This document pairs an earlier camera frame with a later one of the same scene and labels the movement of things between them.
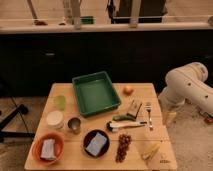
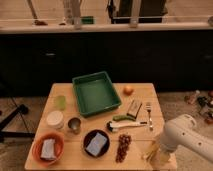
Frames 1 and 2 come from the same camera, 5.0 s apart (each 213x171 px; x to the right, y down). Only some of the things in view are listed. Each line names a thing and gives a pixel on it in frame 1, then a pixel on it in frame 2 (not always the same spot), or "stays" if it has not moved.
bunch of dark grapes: x=124 y=141 stays
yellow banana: x=150 y=152 stays
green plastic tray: x=95 y=93 stays
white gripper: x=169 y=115 → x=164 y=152
